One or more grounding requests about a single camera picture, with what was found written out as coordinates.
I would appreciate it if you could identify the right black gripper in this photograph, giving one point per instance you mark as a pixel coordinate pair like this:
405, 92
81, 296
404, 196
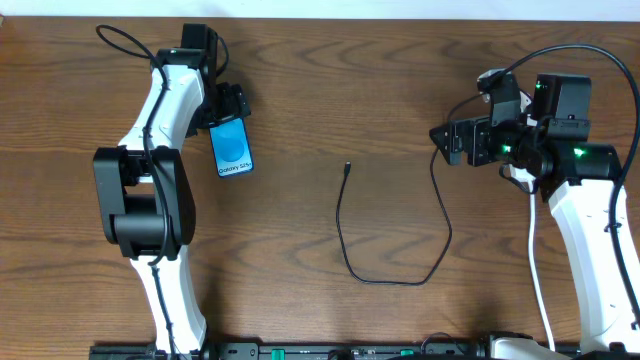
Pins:
468, 142

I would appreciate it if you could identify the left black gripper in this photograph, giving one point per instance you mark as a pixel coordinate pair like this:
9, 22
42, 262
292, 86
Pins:
232, 103

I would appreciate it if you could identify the blue Galaxy smartphone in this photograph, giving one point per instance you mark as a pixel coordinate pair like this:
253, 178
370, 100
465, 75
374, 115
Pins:
231, 148

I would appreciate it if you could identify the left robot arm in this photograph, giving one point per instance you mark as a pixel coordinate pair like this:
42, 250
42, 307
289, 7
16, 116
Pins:
147, 207

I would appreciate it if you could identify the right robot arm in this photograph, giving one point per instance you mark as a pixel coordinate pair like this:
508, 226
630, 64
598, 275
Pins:
546, 135

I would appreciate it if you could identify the white power strip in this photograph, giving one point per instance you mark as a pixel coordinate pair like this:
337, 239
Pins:
510, 103

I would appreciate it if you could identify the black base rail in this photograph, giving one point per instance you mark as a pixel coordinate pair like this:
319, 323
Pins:
251, 351

